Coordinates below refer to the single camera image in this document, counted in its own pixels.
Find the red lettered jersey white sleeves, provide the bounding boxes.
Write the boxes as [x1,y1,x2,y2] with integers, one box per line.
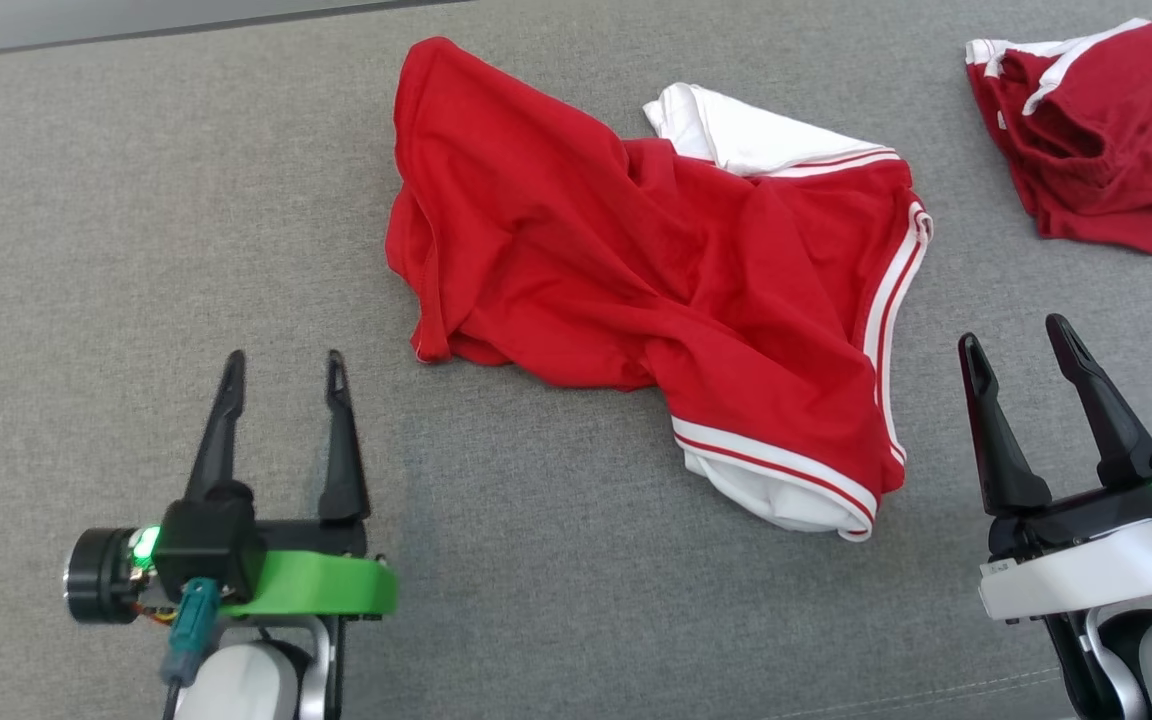
[383,36,936,544]

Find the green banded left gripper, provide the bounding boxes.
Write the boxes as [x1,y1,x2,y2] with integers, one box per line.
[182,349,400,621]

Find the teal plug camera cable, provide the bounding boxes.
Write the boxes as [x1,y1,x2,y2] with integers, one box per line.
[158,578,224,720]

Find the red shorts with white stripes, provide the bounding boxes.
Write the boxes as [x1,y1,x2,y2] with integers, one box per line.
[965,17,1152,256]

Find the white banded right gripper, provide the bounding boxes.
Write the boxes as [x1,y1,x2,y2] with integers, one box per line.
[957,313,1152,624]

